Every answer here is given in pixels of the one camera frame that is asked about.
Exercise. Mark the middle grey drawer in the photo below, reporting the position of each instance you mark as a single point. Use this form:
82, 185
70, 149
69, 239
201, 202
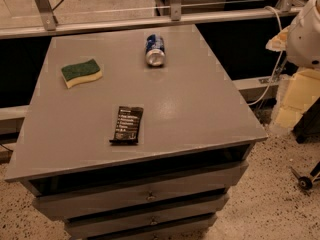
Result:
148, 217

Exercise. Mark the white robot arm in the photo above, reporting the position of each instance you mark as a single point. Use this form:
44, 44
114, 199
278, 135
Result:
301, 39

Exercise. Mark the green and yellow sponge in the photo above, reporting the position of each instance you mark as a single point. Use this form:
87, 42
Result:
84, 72

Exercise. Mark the grey drawer cabinet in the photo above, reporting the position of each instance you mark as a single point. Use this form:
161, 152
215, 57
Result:
118, 150

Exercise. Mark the black rxbar chocolate wrapper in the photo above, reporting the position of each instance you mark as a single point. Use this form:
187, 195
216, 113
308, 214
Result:
127, 125

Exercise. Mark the grey drawer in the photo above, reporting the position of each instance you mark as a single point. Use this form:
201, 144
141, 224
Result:
167, 186
162, 230
148, 217

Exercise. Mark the bottom grey drawer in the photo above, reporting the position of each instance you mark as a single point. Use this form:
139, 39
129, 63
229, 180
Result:
162, 230

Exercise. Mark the black caster wheel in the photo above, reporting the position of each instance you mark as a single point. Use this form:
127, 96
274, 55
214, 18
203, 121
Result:
304, 182

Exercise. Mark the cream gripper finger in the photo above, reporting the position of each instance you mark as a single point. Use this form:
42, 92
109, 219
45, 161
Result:
278, 42

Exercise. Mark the top grey drawer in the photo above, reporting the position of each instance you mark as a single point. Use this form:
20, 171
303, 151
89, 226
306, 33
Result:
167, 186

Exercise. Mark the blue soda can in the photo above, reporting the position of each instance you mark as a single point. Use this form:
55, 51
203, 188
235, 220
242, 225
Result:
155, 50

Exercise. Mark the metal railing frame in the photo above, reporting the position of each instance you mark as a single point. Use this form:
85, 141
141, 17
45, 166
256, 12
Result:
33, 18

